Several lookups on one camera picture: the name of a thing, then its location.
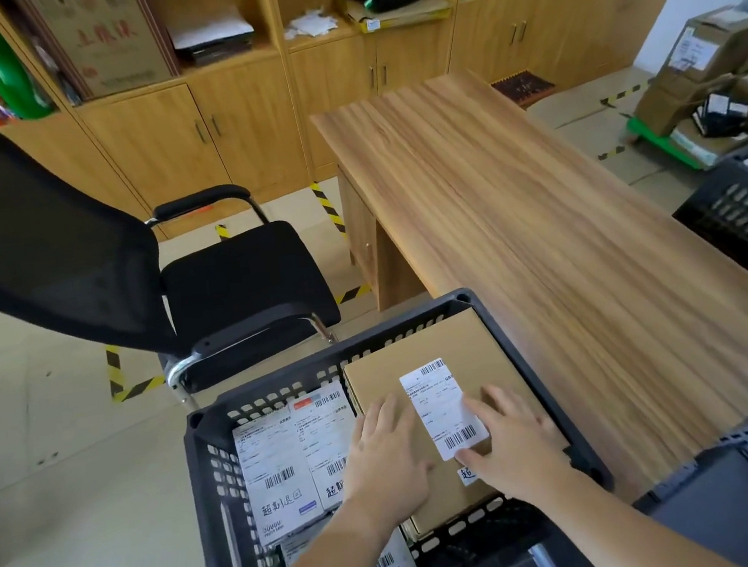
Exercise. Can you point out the person's right hand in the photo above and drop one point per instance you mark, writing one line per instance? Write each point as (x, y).
(527, 452)

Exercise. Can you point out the person's left hand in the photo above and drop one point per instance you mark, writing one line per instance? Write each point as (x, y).
(384, 464)

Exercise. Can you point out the black plastic basket green lid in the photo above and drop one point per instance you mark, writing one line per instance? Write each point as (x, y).
(744, 224)

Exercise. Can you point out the person's right forearm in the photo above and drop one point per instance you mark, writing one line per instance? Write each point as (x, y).
(627, 535)

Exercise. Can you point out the upright cardboard carton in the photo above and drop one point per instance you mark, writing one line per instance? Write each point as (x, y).
(101, 37)

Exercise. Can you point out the white crumpled paper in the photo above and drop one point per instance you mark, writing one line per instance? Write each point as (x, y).
(310, 25)

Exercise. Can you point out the taped brown carton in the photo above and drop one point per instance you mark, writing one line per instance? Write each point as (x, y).
(667, 107)
(727, 48)

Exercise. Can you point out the dark brown flat case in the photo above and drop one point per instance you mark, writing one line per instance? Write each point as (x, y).
(523, 87)

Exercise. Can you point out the wooden desk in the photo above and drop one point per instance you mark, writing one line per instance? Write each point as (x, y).
(544, 216)

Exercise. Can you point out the black mesh office chair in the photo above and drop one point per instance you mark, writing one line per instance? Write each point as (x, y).
(31, 235)

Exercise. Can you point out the flattened cardboard sheets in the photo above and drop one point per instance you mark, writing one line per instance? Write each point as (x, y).
(586, 121)

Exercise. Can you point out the green bottle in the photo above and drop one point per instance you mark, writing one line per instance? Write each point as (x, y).
(3, 74)

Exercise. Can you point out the wooden wall cabinet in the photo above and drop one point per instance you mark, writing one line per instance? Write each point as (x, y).
(243, 125)

